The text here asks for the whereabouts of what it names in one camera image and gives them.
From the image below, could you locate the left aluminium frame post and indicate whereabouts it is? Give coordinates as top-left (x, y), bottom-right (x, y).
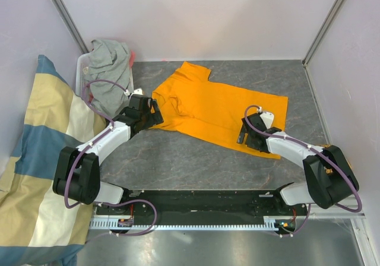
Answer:
top-left (51, 0), bottom-right (89, 54)

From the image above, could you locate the blue yellow striped pillow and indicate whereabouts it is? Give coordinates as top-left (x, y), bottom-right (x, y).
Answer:
top-left (1, 55), bottom-right (106, 265)

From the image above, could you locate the grey t shirt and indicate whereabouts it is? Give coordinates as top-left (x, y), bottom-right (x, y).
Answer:
top-left (85, 39), bottom-right (134, 118)

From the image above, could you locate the aluminium rail profile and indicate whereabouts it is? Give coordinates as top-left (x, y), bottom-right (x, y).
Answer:
top-left (309, 196), bottom-right (365, 219)

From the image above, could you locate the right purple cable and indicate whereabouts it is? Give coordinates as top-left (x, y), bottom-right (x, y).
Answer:
top-left (244, 104), bottom-right (363, 238)

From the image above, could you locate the white plastic basket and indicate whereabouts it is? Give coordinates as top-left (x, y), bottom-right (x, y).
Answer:
top-left (75, 53), bottom-right (90, 97)

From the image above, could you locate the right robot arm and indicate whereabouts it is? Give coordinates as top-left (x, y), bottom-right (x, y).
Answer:
top-left (237, 112), bottom-right (362, 215)

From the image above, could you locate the orange t shirt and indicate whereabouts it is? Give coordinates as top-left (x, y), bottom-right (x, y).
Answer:
top-left (152, 62), bottom-right (288, 159)

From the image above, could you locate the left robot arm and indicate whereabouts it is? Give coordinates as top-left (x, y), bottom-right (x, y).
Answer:
top-left (53, 94), bottom-right (164, 214)

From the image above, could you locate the aluminium frame post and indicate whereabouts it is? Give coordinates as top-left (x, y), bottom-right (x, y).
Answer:
top-left (51, 0), bottom-right (89, 54)
top-left (302, 0), bottom-right (346, 68)

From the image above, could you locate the pink red garment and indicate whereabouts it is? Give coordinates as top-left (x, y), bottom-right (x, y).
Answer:
top-left (129, 50), bottom-right (136, 69)

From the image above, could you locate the slotted cable duct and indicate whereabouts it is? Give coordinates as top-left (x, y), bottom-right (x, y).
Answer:
top-left (89, 216), bottom-right (295, 231)

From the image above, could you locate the right aluminium frame post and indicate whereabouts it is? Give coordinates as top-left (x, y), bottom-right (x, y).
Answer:
top-left (302, 0), bottom-right (346, 68)

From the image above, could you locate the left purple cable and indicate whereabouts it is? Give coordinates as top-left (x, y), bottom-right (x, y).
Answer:
top-left (64, 78), bottom-right (158, 237)

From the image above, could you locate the purple cable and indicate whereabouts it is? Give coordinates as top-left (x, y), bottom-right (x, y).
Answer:
top-left (244, 104), bottom-right (363, 238)
top-left (64, 78), bottom-right (158, 237)

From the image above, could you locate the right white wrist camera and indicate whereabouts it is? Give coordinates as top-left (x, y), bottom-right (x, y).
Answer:
top-left (258, 107), bottom-right (274, 129)

